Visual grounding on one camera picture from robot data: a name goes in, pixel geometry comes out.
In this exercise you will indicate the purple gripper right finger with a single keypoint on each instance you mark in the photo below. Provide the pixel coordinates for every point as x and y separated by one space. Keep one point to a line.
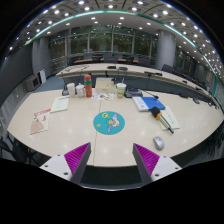
146 161

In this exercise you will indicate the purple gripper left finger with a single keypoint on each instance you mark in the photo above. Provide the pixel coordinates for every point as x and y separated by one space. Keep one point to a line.
77 160

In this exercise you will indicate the grey computer mouse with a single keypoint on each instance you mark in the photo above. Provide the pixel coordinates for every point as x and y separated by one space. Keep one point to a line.
158 143

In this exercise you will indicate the round teal mouse pad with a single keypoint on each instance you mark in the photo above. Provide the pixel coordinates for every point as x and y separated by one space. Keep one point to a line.
109 122

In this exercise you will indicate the black yellow microphone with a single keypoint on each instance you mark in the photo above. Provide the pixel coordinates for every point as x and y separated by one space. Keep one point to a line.
158 116

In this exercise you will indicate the red illustrated booklet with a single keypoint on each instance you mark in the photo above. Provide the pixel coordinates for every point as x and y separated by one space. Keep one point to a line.
40 121

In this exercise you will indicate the white booklet left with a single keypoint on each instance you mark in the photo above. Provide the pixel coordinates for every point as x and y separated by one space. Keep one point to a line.
60 104

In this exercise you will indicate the colourful sticker sheet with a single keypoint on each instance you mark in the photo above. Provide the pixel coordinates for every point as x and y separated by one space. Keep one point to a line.
103 96

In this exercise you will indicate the white lidded jar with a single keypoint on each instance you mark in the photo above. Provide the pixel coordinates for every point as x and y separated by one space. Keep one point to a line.
80 89

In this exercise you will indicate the white mug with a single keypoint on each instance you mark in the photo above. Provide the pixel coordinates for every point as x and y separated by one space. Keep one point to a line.
71 89

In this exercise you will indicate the green white paper cup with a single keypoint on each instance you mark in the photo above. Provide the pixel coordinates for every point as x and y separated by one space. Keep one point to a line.
120 89

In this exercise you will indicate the beige cardboard box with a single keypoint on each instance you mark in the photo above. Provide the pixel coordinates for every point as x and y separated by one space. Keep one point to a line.
105 85

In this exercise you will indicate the long background conference desk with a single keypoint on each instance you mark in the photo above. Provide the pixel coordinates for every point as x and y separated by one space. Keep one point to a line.
137 77

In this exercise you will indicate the red green thermos bottle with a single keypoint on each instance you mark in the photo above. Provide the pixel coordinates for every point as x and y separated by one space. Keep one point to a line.
88 85

